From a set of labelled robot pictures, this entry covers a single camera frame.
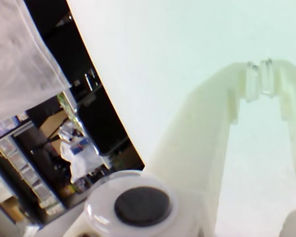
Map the green patterned packet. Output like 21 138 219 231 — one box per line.
56 92 83 129

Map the brown cardboard box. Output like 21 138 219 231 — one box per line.
38 111 72 144

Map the white plastic bag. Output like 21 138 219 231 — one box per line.
59 123 109 185

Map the shelf unit with boxes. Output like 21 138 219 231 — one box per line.
0 112 66 225

